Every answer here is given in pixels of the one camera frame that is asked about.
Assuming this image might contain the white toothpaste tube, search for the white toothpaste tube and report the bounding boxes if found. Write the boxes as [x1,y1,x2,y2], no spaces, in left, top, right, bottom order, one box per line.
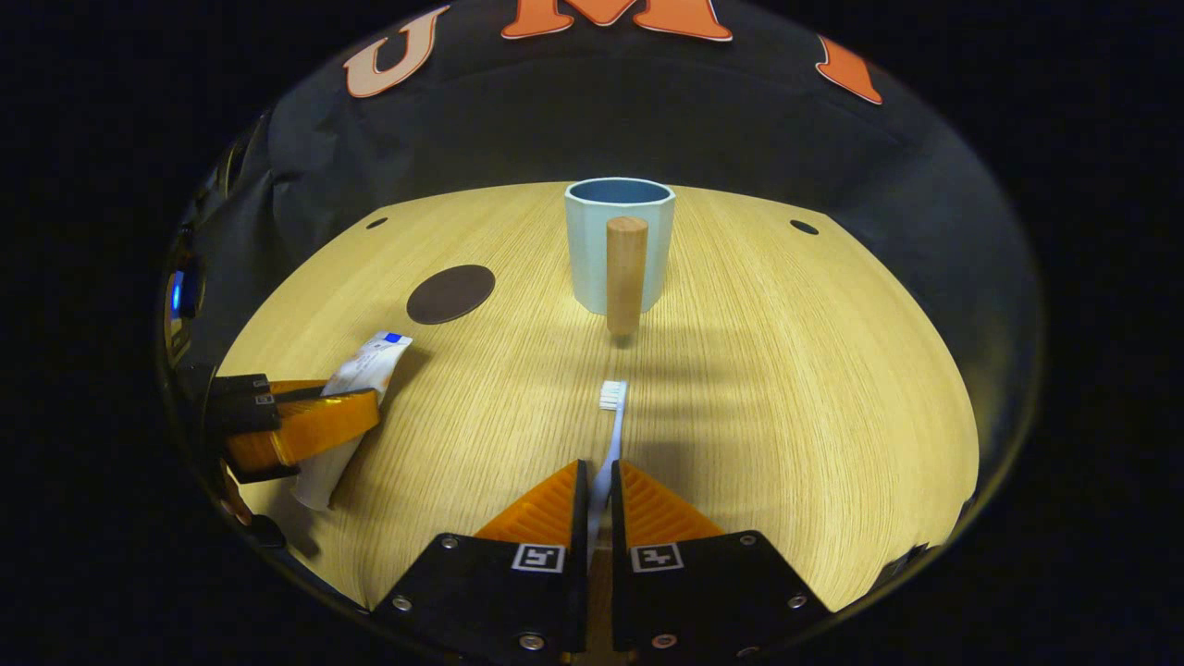
[291,331,414,512]

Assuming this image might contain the wooden desktop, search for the wooden desktop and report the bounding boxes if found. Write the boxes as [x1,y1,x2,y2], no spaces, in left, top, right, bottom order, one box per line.
[215,180,981,616]

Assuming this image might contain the dark round coaster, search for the dark round coaster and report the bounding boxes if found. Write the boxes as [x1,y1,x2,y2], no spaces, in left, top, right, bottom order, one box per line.
[407,265,497,326]

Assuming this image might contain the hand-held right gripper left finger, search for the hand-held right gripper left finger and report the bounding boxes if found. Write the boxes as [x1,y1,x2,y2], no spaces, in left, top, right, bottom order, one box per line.
[370,460,590,663]

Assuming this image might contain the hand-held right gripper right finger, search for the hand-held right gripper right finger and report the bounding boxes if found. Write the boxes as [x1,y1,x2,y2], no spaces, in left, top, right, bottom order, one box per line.
[610,460,833,658]

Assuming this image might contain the light blue cup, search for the light blue cup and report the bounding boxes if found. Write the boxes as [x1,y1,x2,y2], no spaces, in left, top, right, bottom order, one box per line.
[564,178,676,337]

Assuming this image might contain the white toothbrush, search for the white toothbrush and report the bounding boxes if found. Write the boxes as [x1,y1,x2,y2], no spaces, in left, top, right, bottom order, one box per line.
[588,380,630,567]

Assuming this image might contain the black backdrop cloth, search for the black backdrop cloth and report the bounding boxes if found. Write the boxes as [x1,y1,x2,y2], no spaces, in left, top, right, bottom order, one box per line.
[176,0,1042,389]

